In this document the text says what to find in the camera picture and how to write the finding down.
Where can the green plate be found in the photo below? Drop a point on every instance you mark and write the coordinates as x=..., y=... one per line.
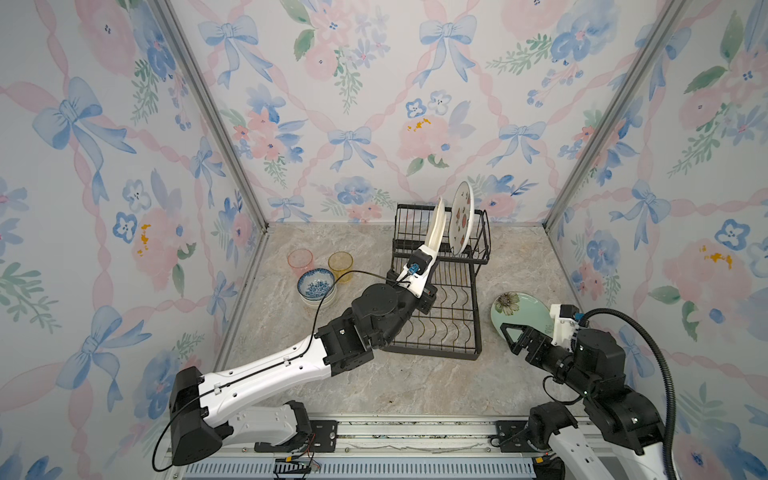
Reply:
x=519, y=308

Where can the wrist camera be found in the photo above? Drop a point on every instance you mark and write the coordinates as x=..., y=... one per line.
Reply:
x=566, y=324
x=417, y=270

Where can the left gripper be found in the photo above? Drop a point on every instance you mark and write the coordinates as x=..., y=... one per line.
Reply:
x=424, y=301

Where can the cream plate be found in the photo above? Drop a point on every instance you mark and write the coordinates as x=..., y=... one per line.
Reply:
x=436, y=227

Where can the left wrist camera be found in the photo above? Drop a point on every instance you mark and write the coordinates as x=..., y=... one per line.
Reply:
x=417, y=270

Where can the pink glass cup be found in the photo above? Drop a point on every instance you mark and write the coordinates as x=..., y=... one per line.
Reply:
x=301, y=261

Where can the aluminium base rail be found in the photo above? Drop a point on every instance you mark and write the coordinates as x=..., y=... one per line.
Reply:
x=395, y=447

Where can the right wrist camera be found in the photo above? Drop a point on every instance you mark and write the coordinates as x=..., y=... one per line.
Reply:
x=566, y=324

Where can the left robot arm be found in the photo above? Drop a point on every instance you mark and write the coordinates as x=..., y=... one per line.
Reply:
x=210, y=410

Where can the white floral plate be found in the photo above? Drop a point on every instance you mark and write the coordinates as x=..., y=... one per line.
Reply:
x=461, y=218

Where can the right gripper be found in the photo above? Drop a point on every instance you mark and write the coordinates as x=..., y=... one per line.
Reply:
x=526, y=340

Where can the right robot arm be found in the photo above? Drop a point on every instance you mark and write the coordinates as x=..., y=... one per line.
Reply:
x=627, y=420

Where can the white blue floral bowl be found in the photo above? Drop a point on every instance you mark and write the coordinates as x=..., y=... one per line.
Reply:
x=316, y=284

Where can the yellow glass cup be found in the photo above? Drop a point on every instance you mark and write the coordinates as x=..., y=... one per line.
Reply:
x=341, y=263

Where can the black wire dish rack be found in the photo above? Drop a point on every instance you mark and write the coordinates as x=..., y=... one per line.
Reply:
x=452, y=327

